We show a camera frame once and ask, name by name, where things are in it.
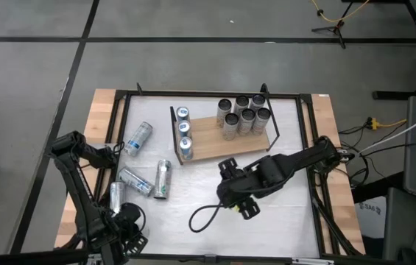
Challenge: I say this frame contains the white glossy table sheet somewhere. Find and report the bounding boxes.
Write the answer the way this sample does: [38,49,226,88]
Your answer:
[103,94,321,258]

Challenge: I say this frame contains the white cable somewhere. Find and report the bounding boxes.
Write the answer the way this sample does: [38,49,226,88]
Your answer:
[358,105,416,155]

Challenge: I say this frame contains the black desk frame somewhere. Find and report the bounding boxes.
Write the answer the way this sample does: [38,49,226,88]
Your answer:
[342,0,416,101]

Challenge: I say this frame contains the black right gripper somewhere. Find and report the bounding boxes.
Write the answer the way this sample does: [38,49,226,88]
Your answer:
[216,157,267,221]

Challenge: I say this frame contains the black metal table frame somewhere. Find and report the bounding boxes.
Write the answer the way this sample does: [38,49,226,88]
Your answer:
[54,88,366,265]

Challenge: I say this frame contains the silver can teal band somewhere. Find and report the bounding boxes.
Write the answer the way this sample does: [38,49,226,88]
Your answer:
[118,166,155,198]

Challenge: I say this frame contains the black tripod stand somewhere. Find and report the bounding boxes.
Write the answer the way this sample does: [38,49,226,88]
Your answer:
[310,0,356,50]

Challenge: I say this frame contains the grey bin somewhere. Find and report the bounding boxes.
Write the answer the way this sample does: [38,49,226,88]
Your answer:
[383,187,416,265]

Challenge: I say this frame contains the Celsius Peach Vibe can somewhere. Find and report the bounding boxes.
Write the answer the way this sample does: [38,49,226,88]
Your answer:
[237,107,257,136]

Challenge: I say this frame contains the white printed box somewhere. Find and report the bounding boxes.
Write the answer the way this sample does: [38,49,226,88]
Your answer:
[354,196,388,239]

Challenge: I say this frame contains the Celsius Tropical Vibe can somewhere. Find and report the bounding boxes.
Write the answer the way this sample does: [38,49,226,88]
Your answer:
[216,98,233,129]
[222,112,241,141]
[233,94,250,115]

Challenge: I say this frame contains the black-top white Celsius can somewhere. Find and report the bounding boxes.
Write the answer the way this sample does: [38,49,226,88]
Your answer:
[251,107,272,135]
[152,159,172,201]
[250,93,267,113]

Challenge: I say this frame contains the wooden shelf black metal frame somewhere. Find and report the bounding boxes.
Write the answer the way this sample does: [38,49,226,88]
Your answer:
[169,94,281,166]

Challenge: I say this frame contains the silver can pink band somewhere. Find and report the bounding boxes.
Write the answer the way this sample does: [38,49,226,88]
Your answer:
[109,180,127,215]

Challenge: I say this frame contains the yellow cable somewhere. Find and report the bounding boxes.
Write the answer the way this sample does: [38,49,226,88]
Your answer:
[311,0,371,24]

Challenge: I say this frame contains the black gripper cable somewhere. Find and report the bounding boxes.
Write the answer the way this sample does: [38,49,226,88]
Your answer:
[188,201,239,234]

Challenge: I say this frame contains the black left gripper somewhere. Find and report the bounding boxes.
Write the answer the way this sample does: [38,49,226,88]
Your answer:
[110,201,149,257]

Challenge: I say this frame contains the silver blue Red Bull can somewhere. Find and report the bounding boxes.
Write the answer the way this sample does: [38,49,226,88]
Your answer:
[178,135,194,161]
[175,105,191,124]
[177,120,193,140]

